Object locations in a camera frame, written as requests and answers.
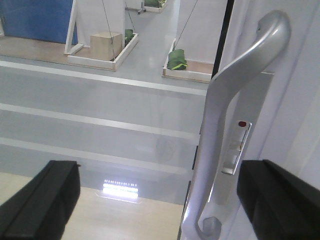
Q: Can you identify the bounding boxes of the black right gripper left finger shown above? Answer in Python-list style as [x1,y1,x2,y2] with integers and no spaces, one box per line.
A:
[0,160,81,240]

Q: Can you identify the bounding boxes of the far wooden box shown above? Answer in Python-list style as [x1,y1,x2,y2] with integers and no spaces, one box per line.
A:
[90,31,123,61]

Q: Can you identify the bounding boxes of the far green sandbag left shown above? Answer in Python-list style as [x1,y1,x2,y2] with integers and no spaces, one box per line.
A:
[124,28,135,46]

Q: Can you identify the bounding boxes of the silver door handle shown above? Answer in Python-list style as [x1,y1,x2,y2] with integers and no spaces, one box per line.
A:
[180,10,291,240]

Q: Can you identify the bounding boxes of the silver door lock plate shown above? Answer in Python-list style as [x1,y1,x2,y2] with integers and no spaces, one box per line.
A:
[210,72,274,212]

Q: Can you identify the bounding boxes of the far background green sandbag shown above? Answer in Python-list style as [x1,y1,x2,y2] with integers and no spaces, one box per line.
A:
[144,0,166,8]

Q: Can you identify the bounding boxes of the white sliding glass door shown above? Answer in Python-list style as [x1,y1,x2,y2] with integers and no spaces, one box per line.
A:
[0,0,320,240]

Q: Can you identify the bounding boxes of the white wooden base frame right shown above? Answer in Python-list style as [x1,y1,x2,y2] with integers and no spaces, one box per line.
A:
[162,39,214,84]

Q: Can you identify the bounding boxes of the far green sandbag right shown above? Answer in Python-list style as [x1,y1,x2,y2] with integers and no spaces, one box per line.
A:
[167,49,188,71]

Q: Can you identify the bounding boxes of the blue wall panel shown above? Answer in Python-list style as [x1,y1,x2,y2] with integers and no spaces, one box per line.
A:
[0,0,73,44]

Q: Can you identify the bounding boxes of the white wooden base frame left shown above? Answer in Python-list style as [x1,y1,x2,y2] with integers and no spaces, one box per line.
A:
[64,0,139,71]

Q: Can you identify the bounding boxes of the white wooden base frame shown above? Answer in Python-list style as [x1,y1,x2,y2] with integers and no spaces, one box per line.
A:
[162,39,214,84]
[64,0,139,71]

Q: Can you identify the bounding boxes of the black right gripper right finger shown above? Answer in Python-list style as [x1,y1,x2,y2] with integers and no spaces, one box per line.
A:
[237,159,320,240]

